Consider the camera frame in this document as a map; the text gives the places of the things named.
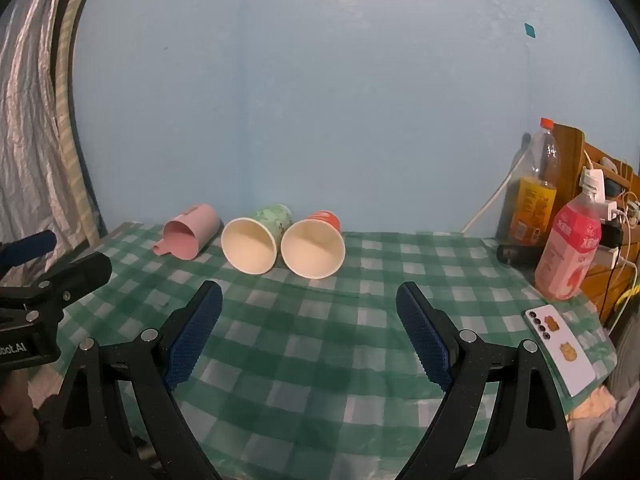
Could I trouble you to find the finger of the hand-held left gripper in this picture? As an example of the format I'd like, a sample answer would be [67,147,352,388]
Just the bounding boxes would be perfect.
[25,251,113,322]
[0,230,58,270]

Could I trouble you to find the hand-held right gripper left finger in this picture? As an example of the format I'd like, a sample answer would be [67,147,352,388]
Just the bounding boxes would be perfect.
[37,280,224,480]

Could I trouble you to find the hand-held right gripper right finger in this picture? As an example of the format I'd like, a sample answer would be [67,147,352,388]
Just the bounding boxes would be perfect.
[395,281,573,480]

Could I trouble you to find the green patterned paper cup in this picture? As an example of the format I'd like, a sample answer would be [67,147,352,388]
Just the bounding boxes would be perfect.
[220,203,294,276]

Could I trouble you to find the red paper cup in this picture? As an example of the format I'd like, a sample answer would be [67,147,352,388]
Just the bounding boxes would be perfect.
[280,210,347,279]

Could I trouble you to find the person's left hand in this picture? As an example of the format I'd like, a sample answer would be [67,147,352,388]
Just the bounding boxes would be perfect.
[0,372,37,463]

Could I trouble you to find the green checkered tablecloth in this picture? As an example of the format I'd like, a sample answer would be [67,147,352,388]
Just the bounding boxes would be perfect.
[50,222,618,480]

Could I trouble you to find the silver curtain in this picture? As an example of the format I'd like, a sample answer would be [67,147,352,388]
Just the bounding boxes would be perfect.
[0,0,108,261]

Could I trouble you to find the small black device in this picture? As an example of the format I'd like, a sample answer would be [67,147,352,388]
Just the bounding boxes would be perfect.
[496,242,546,267]

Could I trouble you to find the white phone with stickers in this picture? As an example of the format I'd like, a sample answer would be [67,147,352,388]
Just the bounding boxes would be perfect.
[522,304,598,398]

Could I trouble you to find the pink drink bottle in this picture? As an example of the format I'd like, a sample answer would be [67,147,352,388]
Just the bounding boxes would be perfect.
[534,182,603,301]

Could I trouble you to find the orange drink bottle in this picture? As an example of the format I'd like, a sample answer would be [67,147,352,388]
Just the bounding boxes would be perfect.
[507,117,561,247]

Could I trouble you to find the grey blanket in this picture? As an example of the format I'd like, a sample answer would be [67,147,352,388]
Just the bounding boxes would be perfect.
[567,385,640,480]

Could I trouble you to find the black power adapter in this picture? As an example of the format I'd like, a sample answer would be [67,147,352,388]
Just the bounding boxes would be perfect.
[599,222,625,252]

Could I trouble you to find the wooden shelf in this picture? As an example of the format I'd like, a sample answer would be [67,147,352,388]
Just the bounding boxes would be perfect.
[547,124,640,327]

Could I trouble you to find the white charger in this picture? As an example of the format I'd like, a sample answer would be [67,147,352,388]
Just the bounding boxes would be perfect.
[579,169,607,197]

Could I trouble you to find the pink plastic cup with handle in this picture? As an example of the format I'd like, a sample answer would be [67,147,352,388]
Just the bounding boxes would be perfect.
[153,203,221,261]

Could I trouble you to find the white cable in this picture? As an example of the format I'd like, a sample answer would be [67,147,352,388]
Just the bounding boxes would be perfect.
[460,147,528,235]

